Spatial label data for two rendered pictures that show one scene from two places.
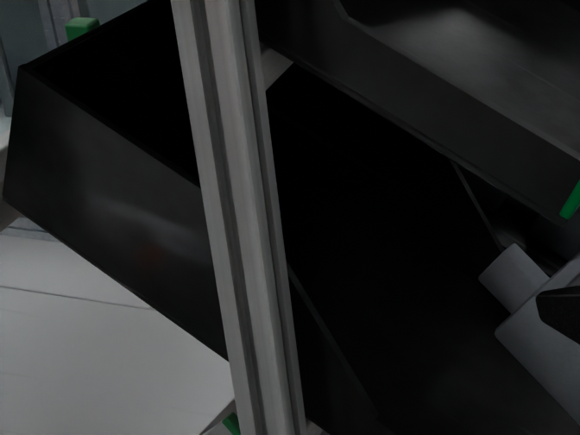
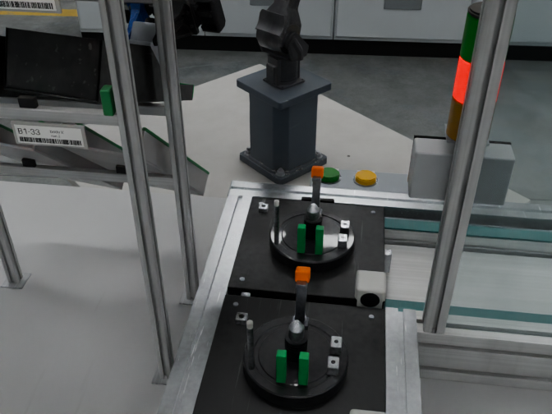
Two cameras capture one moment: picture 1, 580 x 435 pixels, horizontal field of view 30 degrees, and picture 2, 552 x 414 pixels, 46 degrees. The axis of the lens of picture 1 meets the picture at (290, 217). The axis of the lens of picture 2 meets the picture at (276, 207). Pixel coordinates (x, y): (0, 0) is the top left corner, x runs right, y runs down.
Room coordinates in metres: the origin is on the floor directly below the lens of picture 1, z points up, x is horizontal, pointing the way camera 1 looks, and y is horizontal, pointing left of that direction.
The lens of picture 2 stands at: (0.44, 0.84, 1.66)
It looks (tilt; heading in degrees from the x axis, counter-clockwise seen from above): 36 degrees down; 252
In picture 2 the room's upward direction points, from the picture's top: straight up
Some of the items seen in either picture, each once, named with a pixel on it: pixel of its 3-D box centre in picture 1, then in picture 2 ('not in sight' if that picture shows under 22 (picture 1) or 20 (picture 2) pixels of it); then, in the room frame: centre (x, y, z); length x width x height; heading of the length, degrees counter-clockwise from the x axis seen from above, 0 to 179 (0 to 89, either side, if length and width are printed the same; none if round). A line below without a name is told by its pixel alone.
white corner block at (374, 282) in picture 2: not in sight; (370, 289); (0.08, 0.20, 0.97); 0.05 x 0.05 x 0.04; 65
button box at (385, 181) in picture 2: not in sight; (364, 192); (-0.04, -0.09, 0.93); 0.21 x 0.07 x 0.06; 155
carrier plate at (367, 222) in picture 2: not in sight; (311, 247); (0.13, 0.07, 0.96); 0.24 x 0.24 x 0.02; 65
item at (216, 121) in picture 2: not in sight; (266, 174); (0.08, -0.34, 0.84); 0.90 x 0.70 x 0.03; 113
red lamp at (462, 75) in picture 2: not in sight; (478, 77); (0.01, 0.25, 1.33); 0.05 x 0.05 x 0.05
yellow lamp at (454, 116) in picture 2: not in sight; (470, 116); (0.01, 0.25, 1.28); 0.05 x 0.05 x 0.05
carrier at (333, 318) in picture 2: not in sight; (296, 342); (0.24, 0.30, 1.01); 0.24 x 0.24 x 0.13; 65
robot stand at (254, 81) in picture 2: not in sight; (283, 122); (0.04, -0.36, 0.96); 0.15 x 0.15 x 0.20; 23
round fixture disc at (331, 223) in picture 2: not in sight; (311, 239); (0.13, 0.07, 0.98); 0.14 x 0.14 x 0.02
